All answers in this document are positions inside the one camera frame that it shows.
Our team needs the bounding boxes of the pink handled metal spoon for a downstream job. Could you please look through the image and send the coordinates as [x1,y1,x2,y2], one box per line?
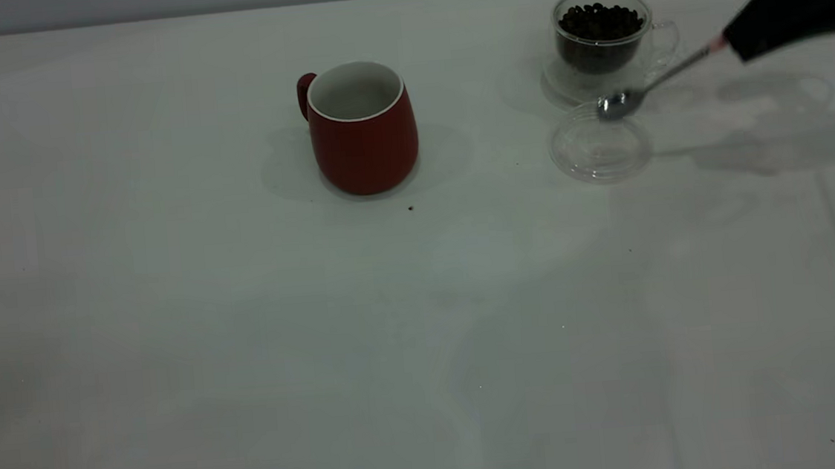
[593,37,735,123]

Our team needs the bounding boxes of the red ceramic cup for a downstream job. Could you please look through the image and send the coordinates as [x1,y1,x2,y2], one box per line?
[295,56,423,201]

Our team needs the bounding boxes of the coffee beans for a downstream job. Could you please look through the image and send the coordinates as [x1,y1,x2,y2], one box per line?
[555,0,650,79]

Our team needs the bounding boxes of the clear glass mug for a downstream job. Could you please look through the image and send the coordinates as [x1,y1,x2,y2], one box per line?
[537,0,685,109]

